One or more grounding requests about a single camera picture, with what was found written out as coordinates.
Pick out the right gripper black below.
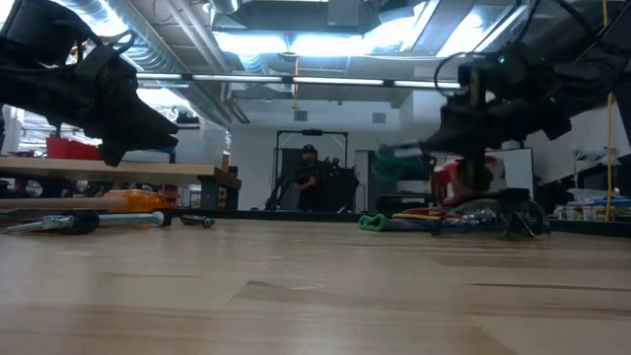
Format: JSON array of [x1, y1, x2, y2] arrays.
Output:
[[418, 43, 573, 198]]

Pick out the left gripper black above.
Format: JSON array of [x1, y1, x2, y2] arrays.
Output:
[[0, 29, 179, 168]]

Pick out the red tape dispenser with roll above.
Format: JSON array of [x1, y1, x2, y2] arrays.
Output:
[[431, 156, 500, 207]]

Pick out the metal rolling cart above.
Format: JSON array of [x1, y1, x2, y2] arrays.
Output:
[[0, 156, 243, 212]]

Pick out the red plastic bin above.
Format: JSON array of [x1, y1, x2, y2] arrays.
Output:
[[46, 137, 104, 161]]

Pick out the orange-head wooden mallet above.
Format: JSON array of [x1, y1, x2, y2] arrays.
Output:
[[0, 189, 172, 213]]

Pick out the black-framed safety glasses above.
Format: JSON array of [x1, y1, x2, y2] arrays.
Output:
[[431, 196, 548, 242]]

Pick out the small black hex tool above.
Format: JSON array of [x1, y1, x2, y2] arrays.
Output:
[[179, 214, 217, 229]]

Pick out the grey pouch with green trim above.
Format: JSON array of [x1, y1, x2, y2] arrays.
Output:
[[358, 213, 435, 233]]

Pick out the long ceiling light bar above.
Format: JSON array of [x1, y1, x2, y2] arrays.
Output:
[[135, 72, 462, 91]]

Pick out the person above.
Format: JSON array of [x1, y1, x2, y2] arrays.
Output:
[[290, 143, 321, 212]]

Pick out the red wire loop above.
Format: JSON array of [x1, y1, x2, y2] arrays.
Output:
[[401, 206, 451, 216]]

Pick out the blue wire loop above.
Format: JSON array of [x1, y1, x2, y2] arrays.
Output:
[[418, 218, 474, 231]]

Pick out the yellow wire loop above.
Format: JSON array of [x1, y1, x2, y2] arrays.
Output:
[[391, 212, 448, 222]]

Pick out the silver ventilation duct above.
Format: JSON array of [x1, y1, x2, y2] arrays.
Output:
[[63, 0, 250, 125]]

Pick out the black robot rig frame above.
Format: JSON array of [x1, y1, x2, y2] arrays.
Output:
[[265, 128, 361, 213]]

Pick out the yellow hanging cable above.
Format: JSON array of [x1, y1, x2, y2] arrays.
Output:
[[601, 0, 618, 222]]

